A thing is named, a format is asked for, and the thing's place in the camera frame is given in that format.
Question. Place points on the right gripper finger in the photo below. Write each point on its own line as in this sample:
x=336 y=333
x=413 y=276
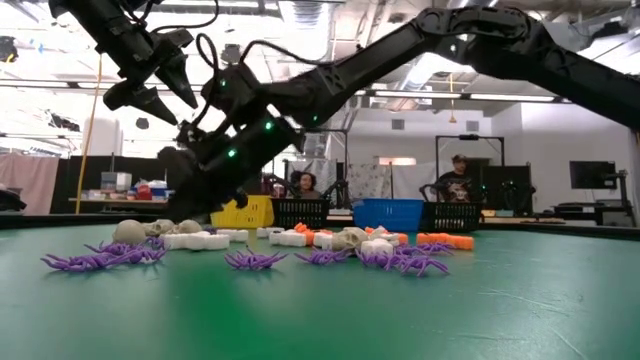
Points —
x=234 y=202
x=192 y=211

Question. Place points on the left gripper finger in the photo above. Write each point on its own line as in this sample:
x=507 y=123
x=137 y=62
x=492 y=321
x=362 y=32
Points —
x=135 y=97
x=177 y=77

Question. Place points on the beige toy skull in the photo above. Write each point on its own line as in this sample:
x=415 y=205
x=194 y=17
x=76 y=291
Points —
x=129 y=232
x=187 y=226
x=160 y=227
x=349 y=239

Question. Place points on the yellow plastic basket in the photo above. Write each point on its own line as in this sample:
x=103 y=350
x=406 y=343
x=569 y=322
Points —
x=257 y=215

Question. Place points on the purple toy spider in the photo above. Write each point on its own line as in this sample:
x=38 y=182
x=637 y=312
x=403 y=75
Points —
x=152 y=243
x=82 y=262
x=377 y=259
x=430 y=248
x=324 y=257
x=210 y=231
x=422 y=265
x=254 y=261
x=127 y=255

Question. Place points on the black plastic basket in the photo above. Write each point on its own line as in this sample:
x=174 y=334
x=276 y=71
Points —
x=450 y=216
x=300 y=214

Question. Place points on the white skeleton hand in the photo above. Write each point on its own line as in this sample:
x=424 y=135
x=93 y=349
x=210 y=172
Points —
x=322 y=241
x=384 y=234
x=179 y=241
x=287 y=239
x=270 y=232
x=215 y=242
x=376 y=247
x=232 y=235

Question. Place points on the blue plastic basket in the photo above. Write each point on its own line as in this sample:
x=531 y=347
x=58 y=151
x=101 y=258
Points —
x=387 y=215

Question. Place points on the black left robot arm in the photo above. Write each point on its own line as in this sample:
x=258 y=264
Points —
x=95 y=20

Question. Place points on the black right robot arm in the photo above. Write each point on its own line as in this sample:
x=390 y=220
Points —
x=450 y=30

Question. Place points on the white column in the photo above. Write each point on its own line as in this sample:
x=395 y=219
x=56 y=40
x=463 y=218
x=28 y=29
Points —
x=102 y=135

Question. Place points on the red container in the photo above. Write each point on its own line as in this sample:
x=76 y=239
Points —
x=143 y=192

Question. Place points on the black ceiling-hung device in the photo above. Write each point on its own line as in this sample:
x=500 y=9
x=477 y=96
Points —
x=232 y=52

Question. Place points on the person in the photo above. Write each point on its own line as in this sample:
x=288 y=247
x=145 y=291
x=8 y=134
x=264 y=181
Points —
x=455 y=182
x=306 y=184

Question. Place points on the clear storage box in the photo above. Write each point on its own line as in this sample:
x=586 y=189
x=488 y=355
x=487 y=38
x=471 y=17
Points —
x=116 y=181

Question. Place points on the wooden work table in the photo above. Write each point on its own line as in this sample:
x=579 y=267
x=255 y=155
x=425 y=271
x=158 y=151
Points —
x=90 y=200

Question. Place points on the white patterned sheet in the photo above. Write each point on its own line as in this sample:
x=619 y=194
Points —
x=367 y=180

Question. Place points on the pink curtain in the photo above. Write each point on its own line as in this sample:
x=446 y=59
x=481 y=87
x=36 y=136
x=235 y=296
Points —
x=27 y=180

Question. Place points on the ceiling light strip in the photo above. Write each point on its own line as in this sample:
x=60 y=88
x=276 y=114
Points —
x=425 y=94

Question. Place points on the black computer monitor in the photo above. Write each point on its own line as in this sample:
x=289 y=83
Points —
x=592 y=175

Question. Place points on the black desk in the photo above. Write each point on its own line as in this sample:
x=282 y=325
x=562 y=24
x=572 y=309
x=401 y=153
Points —
x=595 y=207

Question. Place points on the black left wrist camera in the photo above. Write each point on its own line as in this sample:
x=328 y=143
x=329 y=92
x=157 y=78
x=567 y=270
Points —
x=172 y=42

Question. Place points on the black partition wall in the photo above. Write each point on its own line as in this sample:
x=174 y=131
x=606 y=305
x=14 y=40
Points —
x=85 y=175

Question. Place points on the black metal frame stand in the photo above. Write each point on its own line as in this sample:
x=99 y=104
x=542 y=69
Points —
x=470 y=136
x=335 y=130

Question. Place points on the silver ventilation duct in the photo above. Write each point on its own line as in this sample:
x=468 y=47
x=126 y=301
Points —
x=305 y=12

